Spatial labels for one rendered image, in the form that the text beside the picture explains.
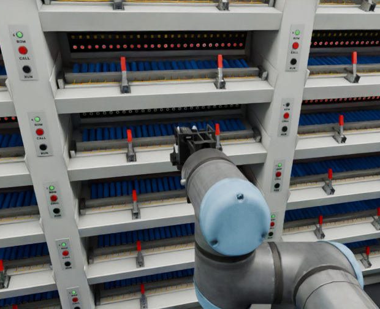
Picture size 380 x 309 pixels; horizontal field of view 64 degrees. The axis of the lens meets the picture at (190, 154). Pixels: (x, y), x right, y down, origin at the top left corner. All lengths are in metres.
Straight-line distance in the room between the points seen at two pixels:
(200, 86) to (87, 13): 0.34
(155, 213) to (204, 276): 0.58
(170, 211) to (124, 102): 0.39
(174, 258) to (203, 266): 0.70
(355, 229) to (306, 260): 0.96
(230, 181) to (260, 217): 0.06
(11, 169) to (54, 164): 0.12
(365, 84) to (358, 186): 0.41
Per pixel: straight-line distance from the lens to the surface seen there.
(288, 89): 0.96
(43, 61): 0.84
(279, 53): 0.93
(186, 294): 1.30
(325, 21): 1.00
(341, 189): 1.27
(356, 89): 1.10
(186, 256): 1.15
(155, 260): 1.14
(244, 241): 0.41
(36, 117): 0.87
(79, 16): 0.82
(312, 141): 1.10
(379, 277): 1.76
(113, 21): 0.82
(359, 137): 1.21
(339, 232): 1.39
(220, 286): 0.46
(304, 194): 1.18
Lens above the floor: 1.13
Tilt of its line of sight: 24 degrees down
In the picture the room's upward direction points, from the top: straight up
